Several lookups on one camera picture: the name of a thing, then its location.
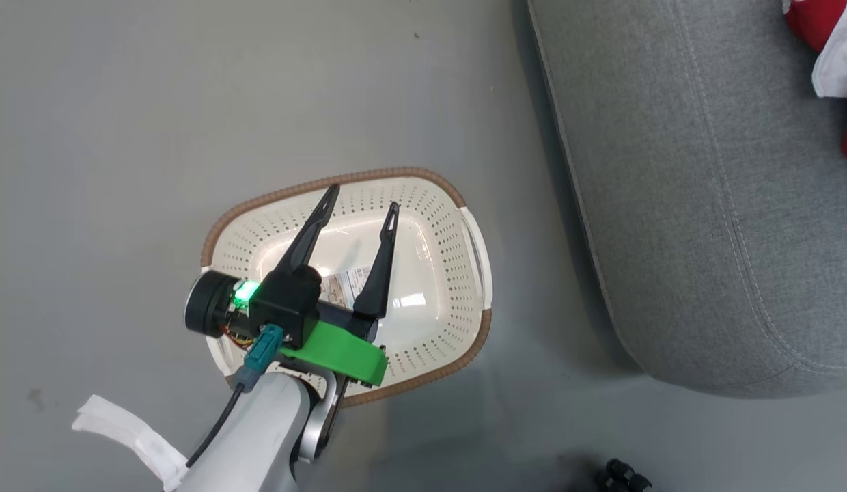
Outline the white fabric strap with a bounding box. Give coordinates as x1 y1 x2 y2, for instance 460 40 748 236
72 394 190 492

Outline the red and white garment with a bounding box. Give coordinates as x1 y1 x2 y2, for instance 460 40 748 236
782 0 847 160

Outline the black ribbed wheel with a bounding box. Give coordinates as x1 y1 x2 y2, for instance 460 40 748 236
596 459 653 492

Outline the paper label sticker in basket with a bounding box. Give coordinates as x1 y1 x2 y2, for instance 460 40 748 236
319 265 374 310

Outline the left camera cable teal connector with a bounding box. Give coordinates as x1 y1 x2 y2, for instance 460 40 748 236
186 325 286 469

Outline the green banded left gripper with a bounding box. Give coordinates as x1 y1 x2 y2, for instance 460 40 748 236
184 183 401 388

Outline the white perforated laundry basket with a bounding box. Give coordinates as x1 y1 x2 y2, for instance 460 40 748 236
200 167 494 409

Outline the grey fabric sofa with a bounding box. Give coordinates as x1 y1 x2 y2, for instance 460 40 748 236
526 0 847 399

